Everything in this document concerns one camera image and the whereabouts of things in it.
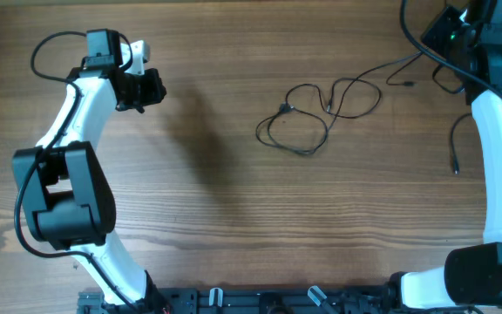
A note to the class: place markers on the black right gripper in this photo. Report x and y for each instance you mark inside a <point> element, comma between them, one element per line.
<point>439,33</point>

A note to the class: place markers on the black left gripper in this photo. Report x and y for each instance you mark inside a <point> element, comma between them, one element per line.
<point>158,92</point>

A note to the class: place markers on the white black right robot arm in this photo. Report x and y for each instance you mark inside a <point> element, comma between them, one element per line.
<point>471,276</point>

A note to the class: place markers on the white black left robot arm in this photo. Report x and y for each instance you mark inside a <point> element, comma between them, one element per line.
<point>64,205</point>

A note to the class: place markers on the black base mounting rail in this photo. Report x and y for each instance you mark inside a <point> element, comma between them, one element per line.
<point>353,299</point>

